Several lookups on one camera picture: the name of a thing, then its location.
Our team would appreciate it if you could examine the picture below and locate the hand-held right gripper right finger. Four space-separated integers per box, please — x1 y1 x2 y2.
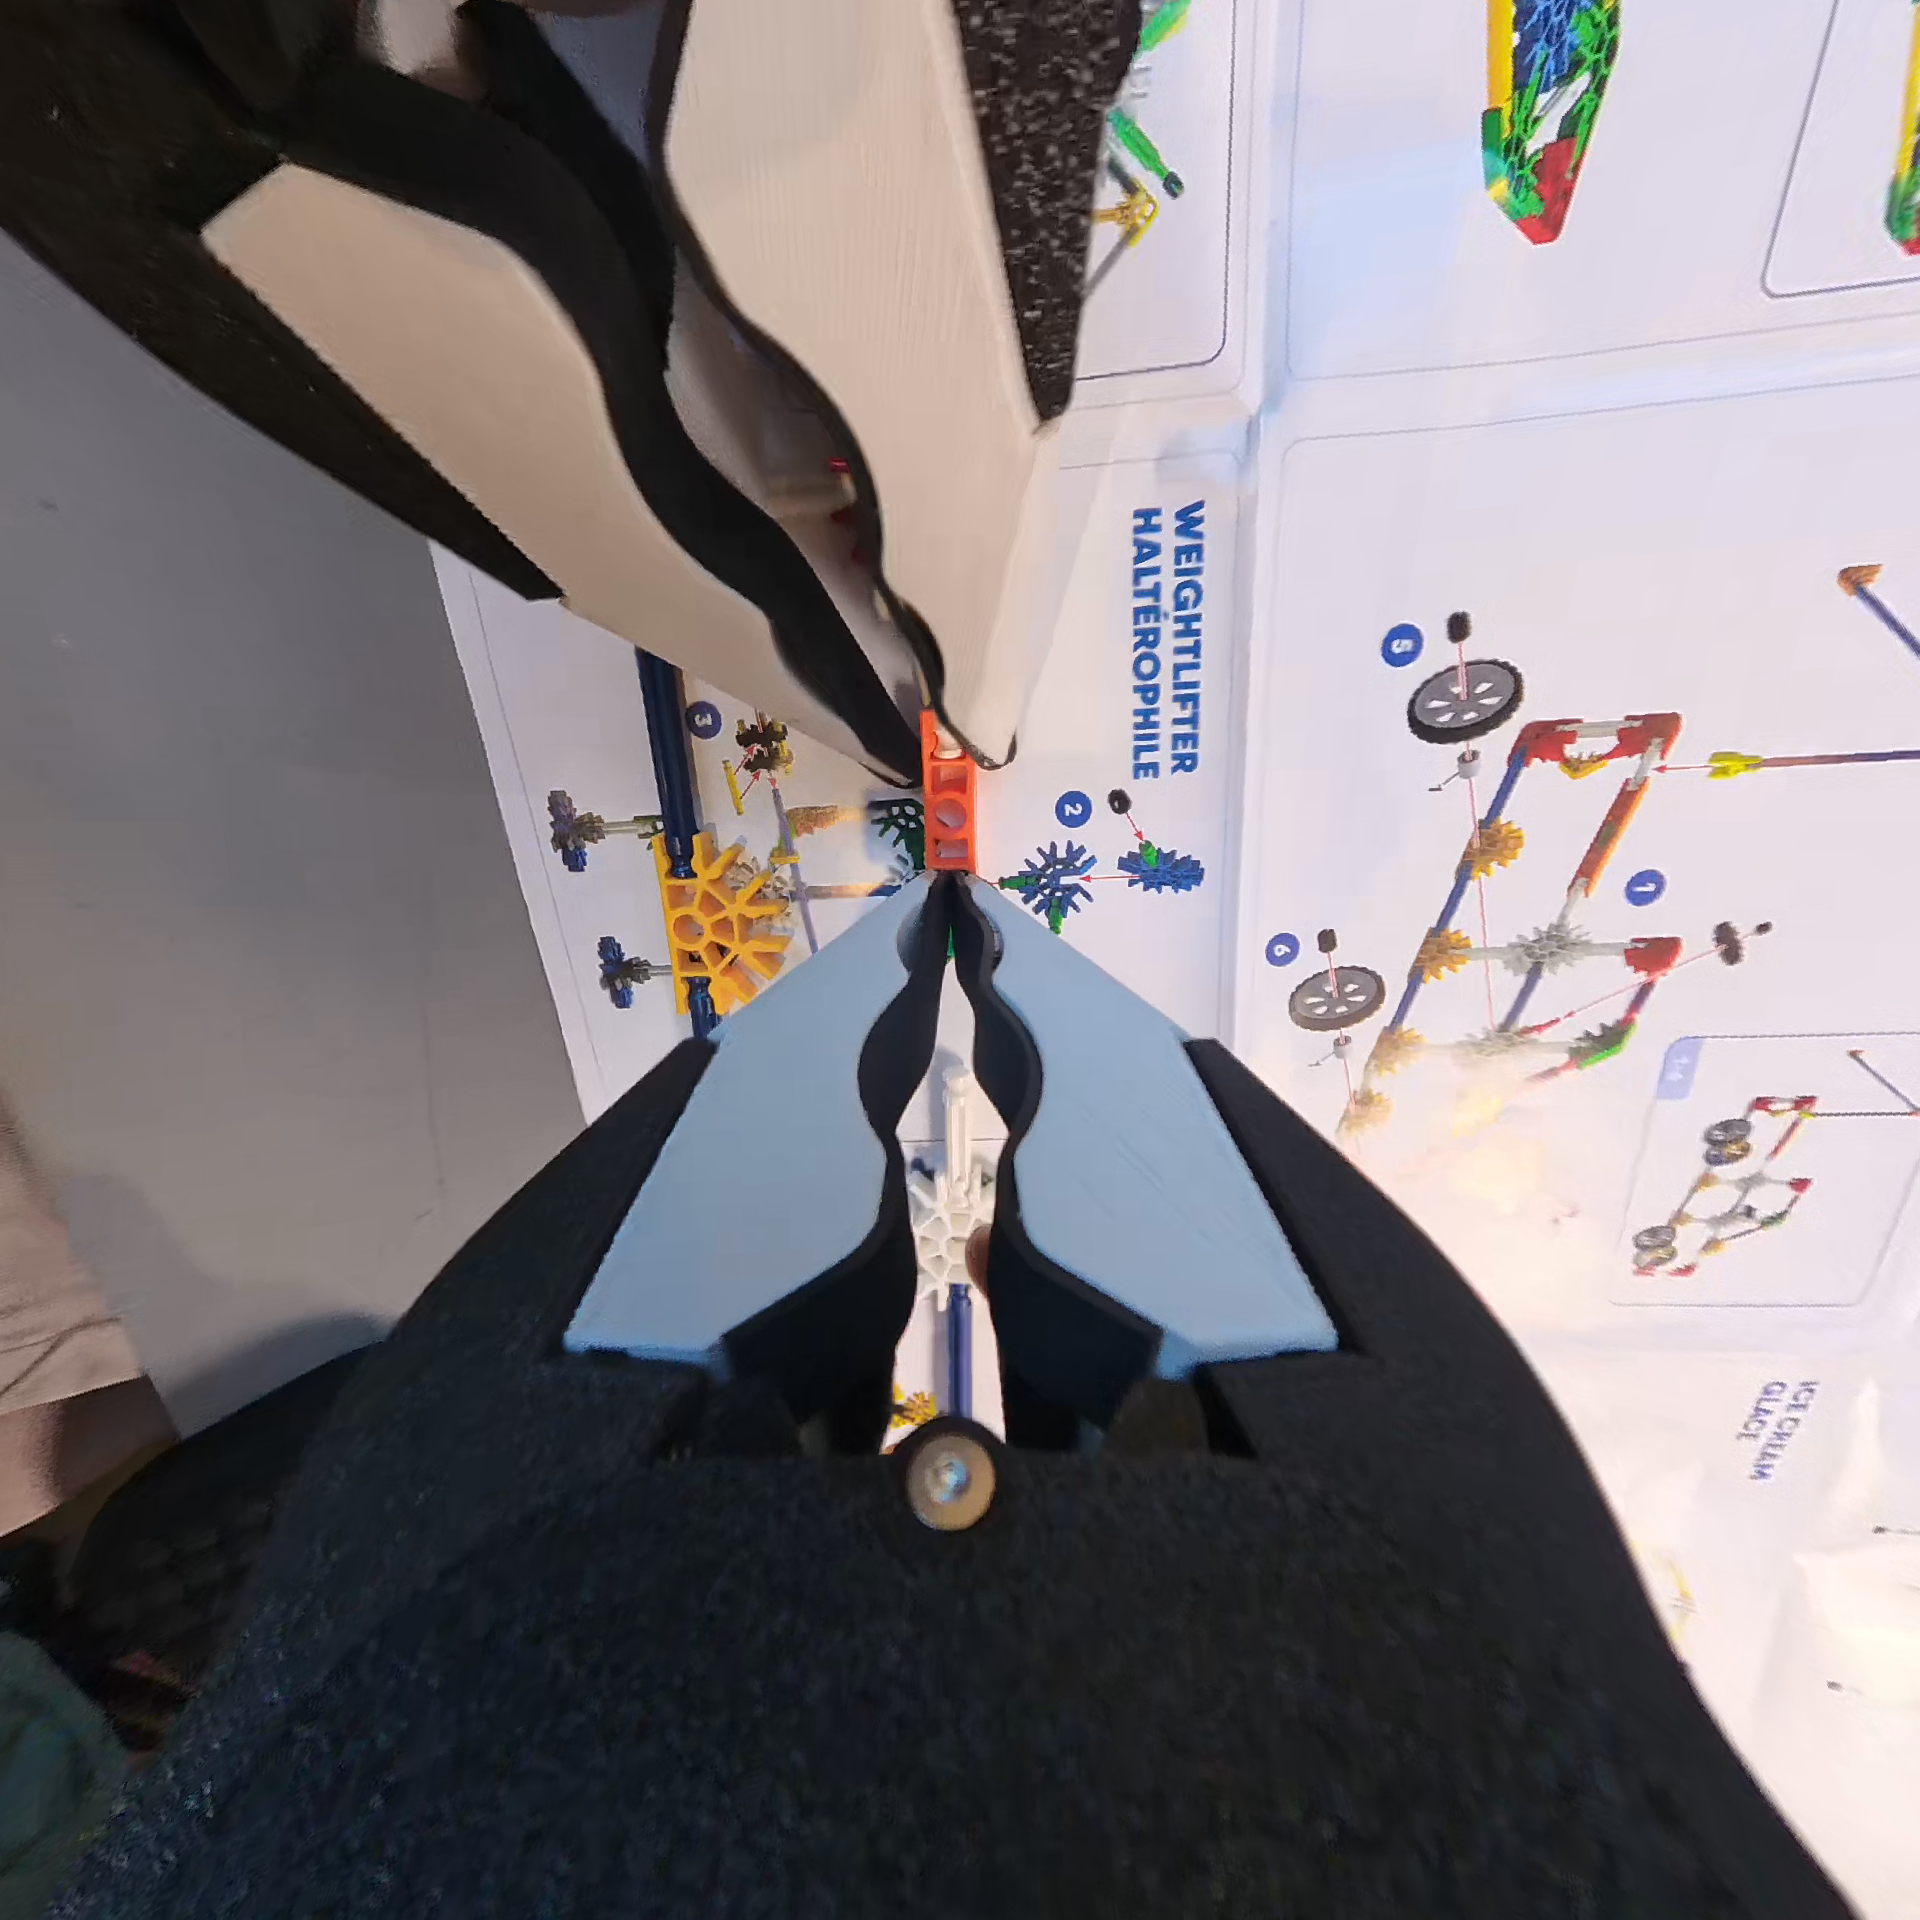
951 873 1339 1455

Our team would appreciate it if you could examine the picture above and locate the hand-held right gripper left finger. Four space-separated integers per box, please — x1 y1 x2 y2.
561 873 957 1455

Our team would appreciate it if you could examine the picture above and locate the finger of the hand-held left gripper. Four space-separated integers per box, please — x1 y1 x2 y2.
647 0 1070 769
200 89 947 786

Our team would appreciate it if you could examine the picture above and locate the yellow round connector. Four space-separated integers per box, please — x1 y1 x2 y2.
649 829 797 1020

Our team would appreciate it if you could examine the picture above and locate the orange connector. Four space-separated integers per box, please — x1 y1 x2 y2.
917 709 988 880

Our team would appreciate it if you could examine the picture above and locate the white snowflake connector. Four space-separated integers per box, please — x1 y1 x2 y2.
903 1147 999 1307

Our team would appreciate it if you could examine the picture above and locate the large printed instruction sheet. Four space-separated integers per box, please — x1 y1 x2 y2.
428 0 1920 1920

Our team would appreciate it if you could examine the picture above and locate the green cloth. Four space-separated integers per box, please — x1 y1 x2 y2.
0 1633 128 1920

